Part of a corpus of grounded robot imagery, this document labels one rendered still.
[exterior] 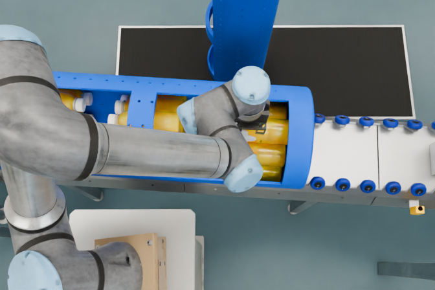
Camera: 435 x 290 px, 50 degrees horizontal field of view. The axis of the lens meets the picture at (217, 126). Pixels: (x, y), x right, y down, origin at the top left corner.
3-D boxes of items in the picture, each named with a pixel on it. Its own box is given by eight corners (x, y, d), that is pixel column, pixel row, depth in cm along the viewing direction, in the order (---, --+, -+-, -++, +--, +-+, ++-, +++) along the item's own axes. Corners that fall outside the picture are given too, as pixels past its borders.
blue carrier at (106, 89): (295, 194, 140) (314, 182, 113) (8, 175, 142) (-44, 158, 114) (297, 104, 147) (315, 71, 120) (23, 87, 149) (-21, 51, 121)
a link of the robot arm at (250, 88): (222, 74, 91) (260, 56, 92) (221, 92, 102) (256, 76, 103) (240, 108, 89) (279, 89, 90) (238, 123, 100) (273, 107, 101)
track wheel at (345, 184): (352, 182, 137) (351, 177, 139) (337, 180, 137) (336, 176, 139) (349, 193, 140) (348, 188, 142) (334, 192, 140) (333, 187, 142)
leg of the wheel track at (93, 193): (103, 201, 234) (63, 181, 174) (91, 200, 234) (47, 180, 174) (104, 189, 235) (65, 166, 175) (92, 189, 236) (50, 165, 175)
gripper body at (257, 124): (263, 136, 116) (268, 123, 104) (229, 134, 116) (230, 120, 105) (265, 107, 118) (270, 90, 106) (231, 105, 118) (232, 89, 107)
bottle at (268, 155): (284, 138, 130) (221, 134, 130) (287, 147, 124) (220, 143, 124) (281, 161, 132) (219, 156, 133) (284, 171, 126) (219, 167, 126)
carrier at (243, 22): (256, 33, 243) (202, 44, 241) (276, -87, 159) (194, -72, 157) (269, 83, 235) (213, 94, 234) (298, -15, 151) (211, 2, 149)
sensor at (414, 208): (419, 215, 144) (425, 213, 139) (409, 214, 144) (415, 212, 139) (417, 189, 146) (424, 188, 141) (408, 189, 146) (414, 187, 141)
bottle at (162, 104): (182, 127, 130) (119, 123, 130) (185, 116, 136) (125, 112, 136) (182, 105, 126) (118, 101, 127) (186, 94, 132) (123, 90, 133)
